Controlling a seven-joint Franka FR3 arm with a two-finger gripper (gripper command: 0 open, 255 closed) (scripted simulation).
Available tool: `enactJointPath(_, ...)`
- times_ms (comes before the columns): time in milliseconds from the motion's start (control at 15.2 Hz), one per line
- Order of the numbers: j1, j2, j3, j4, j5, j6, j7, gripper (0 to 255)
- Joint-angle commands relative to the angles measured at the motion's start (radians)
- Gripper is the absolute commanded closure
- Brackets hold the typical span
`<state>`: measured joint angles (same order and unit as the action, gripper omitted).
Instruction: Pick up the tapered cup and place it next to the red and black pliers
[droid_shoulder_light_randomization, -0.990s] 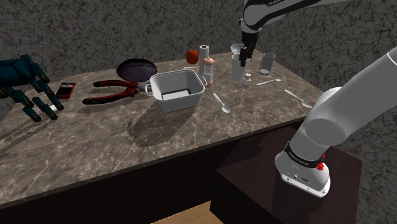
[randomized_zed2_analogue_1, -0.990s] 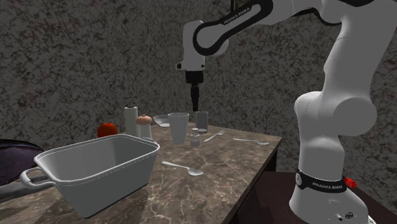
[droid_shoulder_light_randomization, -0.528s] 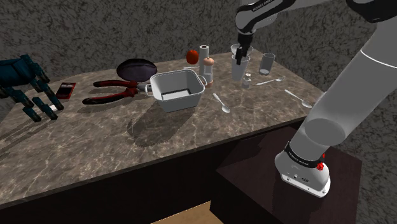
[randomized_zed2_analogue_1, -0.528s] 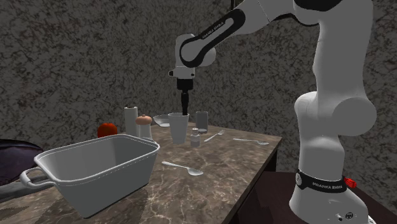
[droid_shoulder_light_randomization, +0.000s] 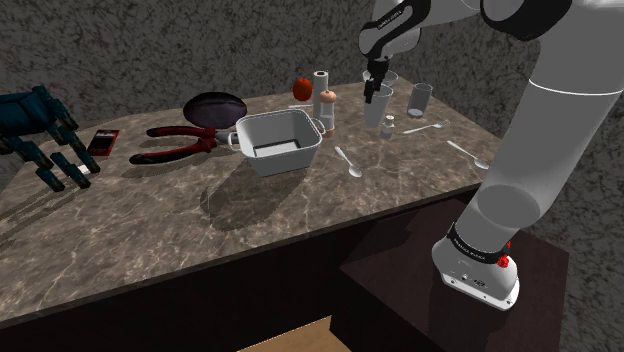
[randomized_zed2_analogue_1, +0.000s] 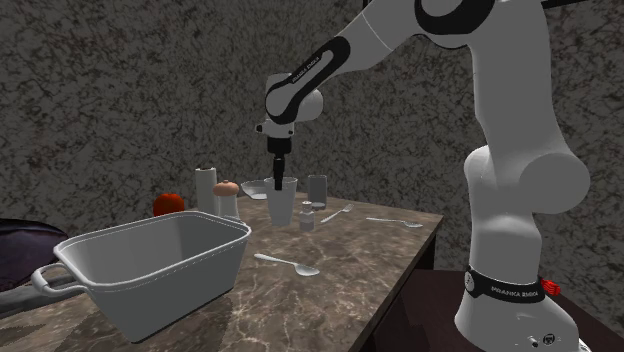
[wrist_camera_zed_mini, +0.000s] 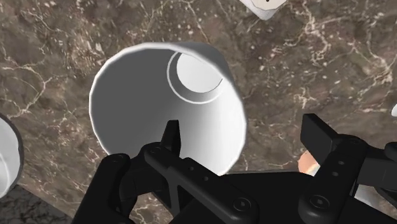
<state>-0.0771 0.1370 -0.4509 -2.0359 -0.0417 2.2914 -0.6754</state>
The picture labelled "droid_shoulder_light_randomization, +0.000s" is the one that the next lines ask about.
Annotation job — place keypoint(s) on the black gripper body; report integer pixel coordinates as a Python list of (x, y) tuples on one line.
[(373, 78)]

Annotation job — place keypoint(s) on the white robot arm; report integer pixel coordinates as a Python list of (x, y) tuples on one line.
[(546, 146)]

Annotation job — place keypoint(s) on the clear glass bowl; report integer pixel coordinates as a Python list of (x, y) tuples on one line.
[(390, 77)]

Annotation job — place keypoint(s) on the tall clear glass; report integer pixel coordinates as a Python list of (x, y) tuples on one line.
[(378, 109)]

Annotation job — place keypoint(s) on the short clear glass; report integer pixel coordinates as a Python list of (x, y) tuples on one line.
[(419, 100)]

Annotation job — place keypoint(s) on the small salt shaker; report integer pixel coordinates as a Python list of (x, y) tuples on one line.
[(387, 128)]

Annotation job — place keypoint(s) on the white paper towel roll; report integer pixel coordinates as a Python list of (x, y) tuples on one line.
[(320, 92)]

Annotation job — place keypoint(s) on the pink top pepper mill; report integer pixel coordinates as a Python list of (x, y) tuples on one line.
[(327, 114)]

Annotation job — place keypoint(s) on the silver fork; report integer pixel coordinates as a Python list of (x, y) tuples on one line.
[(424, 128)]

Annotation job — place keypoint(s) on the silver knife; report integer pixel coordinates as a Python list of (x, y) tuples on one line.
[(300, 106)]

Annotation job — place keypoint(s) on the silver spoon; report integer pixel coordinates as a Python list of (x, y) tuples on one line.
[(468, 154), (348, 162)]

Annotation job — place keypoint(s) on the white square pot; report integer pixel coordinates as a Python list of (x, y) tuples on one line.
[(278, 141)]

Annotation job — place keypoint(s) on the dark round pan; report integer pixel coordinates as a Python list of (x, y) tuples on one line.
[(214, 109)]

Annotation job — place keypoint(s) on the dark robot stand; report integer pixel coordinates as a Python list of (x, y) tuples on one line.
[(404, 273)]

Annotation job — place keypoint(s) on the red black phone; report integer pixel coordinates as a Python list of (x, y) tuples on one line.
[(103, 142)]

